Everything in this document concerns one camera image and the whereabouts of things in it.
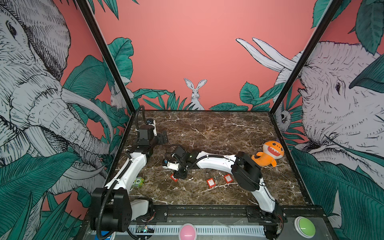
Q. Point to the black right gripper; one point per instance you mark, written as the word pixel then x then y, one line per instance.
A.
pixel 177 175

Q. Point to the black corner frame post right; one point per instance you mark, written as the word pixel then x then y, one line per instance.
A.
pixel 325 20

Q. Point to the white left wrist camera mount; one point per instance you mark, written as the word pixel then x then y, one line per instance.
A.
pixel 152 123

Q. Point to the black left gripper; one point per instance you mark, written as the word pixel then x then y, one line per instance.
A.
pixel 159 140

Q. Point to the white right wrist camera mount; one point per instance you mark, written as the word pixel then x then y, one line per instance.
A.
pixel 171 166

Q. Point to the black corner frame post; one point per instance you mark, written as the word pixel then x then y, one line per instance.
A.
pixel 325 20
pixel 97 34

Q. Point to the red padlock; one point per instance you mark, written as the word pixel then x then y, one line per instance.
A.
pixel 228 178
pixel 173 178
pixel 211 183

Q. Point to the orange shark plush toy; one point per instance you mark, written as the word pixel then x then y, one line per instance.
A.
pixel 272 151

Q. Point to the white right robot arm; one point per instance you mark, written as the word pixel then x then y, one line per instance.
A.
pixel 245 171

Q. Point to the green push button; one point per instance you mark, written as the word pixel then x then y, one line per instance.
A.
pixel 305 227

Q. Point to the black corner frame post left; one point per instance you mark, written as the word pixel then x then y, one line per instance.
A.
pixel 97 34

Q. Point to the pink push button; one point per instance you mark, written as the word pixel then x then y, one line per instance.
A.
pixel 188 232

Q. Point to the white slotted cable duct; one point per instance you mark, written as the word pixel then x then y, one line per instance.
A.
pixel 202 230

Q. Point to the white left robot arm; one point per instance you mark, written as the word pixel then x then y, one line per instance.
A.
pixel 111 209

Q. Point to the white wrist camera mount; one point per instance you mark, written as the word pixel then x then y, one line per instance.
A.
pixel 152 123
pixel 171 166

